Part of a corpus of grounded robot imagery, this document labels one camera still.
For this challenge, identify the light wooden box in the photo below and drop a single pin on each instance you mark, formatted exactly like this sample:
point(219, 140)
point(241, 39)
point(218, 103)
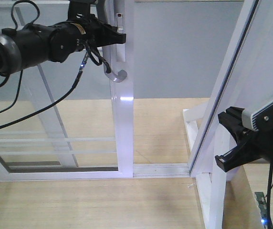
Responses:
point(240, 208)

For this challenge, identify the green circuit board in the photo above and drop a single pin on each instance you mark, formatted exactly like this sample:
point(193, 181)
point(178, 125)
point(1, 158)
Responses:
point(263, 207)

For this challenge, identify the white fixed glass door panel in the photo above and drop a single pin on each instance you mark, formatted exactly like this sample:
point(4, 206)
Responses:
point(39, 141)

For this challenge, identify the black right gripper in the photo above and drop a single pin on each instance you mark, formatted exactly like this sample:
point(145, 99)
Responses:
point(251, 145)

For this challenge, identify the grey curved door handle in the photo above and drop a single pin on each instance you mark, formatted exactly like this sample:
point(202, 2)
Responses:
point(113, 12)

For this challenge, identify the white door frame post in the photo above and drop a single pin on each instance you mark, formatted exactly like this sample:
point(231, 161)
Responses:
point(245, 77)

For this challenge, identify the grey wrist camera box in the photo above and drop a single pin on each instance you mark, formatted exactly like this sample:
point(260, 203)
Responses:
point(259, 116)

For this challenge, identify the white sliding glass door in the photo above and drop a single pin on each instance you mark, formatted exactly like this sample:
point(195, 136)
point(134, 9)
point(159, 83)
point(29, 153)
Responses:
point(122, 101)

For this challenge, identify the aluminium floor door track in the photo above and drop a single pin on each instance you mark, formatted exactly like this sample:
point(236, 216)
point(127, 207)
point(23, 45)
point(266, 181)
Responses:
point(176, 170)

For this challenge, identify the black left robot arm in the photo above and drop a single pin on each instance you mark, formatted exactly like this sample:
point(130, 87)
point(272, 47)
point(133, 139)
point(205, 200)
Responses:
point(37, 43)

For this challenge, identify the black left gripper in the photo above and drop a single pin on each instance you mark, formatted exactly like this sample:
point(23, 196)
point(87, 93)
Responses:
point(66, 36)

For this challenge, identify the white wooden support brace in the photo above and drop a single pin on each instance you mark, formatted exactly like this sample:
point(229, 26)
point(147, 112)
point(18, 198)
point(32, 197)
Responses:
point(210, 179)

